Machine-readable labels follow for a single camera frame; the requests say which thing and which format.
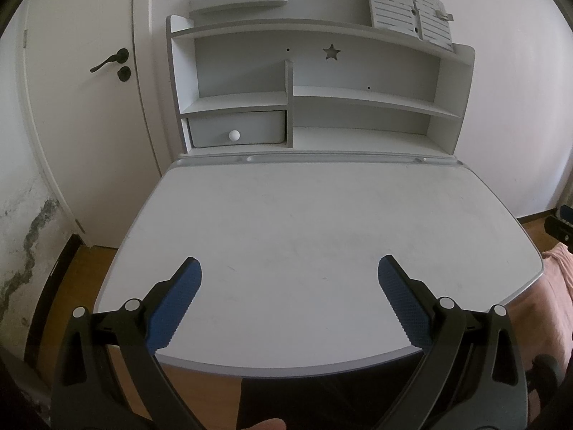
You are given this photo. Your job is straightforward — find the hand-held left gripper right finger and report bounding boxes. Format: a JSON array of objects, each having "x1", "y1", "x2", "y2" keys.
[{"x1": 377, "y1": 254, "x2": 529, "y2": 430}]

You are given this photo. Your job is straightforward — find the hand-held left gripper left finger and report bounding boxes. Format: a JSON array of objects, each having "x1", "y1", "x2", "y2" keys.
[{"x1": 50, "y1": 256, "x2": 203, "y2": 430}]

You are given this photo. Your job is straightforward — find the pink blanket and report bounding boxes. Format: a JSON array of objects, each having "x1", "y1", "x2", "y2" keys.
[{"x1": 506, "y1": 242, "x2": 573, "y2": 413}]

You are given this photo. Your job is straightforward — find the person's black shorts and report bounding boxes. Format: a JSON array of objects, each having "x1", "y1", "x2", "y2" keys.
[{"x1": 237, "y1": 352, "x2": 426, "y2": 430}]

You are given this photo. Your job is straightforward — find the person's bare knee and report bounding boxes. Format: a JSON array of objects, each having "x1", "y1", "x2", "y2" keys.
[{"x1": 239, "y1": 417, "x2": 287, "y2": 430}]

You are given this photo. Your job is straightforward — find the white door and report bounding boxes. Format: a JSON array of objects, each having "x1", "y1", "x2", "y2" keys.
[{"x1": 18, "y1": 0, "x2": 175, "y2": 249}]

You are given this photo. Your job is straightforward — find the grey hutch drawer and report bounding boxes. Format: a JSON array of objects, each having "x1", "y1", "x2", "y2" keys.
[{"x1": 187, "y1": 110, "x2": 287, "y2": 148}]

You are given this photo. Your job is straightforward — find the white grey desk hutch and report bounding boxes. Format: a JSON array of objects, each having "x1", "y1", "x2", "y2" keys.
[{"x1": 165, "y1": 0, "x2": 476, "y2": 159}]

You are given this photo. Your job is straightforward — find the grey slatted book stand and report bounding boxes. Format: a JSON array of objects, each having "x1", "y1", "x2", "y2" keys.
[{"x1": 365, "y1": 0, "x2": 456, "y2": 52}]

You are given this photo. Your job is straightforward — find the grey plastic tray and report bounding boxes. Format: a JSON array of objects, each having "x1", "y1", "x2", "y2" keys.
[{"x1": 188, "y1": 0, "x2": 289, "y2": 15}]

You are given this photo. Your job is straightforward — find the black door handle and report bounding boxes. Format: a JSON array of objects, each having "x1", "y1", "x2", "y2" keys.
[{"x1": 90, "y1": 48, "x2": 130, "y2": 73}]

